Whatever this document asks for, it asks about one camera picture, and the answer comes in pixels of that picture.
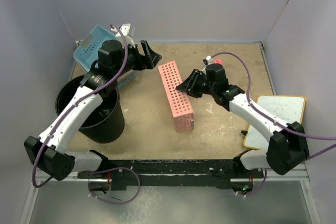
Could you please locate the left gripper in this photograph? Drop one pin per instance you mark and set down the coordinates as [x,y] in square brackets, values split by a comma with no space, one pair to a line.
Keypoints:
[152,57]

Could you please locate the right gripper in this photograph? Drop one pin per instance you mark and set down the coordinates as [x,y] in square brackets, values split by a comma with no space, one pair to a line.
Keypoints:
[190,85]

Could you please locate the pink plastic basket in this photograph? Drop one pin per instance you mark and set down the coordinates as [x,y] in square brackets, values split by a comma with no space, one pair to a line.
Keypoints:
[181,108]

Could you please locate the light blue plastic basket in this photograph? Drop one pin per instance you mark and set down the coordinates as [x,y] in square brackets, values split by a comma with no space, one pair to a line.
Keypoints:
[87,51]

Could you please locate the large black bucket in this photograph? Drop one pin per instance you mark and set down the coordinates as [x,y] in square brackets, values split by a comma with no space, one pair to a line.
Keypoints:
[105,124]

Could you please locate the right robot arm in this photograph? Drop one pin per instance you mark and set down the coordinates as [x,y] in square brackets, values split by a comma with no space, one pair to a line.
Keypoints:
[287,144]

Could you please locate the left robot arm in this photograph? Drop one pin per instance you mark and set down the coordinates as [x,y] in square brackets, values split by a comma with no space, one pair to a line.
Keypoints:
[48,152]

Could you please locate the small blue plastic basket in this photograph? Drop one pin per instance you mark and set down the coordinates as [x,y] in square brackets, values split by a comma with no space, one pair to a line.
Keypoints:
[125,79]

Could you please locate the pink capped small bottle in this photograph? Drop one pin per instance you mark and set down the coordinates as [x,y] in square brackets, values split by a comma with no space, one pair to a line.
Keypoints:
[218,61]

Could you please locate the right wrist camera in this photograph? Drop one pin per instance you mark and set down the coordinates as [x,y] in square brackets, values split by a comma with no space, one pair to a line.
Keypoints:
[207,61]

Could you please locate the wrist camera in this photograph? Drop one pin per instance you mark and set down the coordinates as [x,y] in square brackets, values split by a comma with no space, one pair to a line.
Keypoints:
[207,61]
[128,32]

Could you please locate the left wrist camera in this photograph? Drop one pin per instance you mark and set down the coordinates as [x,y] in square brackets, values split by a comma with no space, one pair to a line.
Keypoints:
[128,32]

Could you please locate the whiteboard with yellow frame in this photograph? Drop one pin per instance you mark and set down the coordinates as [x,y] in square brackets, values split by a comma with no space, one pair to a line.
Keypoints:
[288,108]

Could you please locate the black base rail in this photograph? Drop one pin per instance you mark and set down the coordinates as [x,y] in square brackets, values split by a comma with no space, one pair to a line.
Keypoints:
[216,173]

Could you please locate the aluminium frame rail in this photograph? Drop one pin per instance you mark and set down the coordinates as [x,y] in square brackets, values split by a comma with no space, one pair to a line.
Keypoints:
[33,193]

